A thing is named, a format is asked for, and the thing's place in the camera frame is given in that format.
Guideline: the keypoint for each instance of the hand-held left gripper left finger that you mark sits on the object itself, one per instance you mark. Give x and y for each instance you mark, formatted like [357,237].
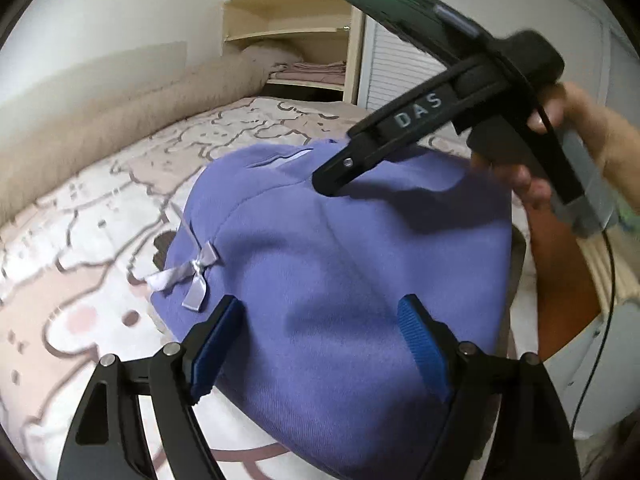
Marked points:
[217,350]

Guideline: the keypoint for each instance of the folded pink cloth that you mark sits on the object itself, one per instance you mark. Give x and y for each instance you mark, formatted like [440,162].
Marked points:
[315,72]

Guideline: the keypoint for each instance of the bear print bed sheet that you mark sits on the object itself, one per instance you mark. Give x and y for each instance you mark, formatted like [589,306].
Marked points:
[75,240]

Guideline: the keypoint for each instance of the cream shelf unit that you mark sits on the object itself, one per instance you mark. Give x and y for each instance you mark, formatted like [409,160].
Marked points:
[290,15]

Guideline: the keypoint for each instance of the purple garment with bow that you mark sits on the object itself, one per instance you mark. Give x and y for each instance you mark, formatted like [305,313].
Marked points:
[325,270]

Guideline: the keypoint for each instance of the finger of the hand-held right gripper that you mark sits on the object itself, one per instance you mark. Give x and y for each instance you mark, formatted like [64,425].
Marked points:
[345,172]

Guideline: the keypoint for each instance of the person's right forearm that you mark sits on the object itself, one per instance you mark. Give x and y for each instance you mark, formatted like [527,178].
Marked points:
[629,155]

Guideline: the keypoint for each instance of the person's right hand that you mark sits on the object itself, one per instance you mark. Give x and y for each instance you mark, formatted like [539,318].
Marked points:
[580,110]

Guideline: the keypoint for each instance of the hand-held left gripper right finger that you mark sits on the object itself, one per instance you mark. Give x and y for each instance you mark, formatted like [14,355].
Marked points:
[425,350]

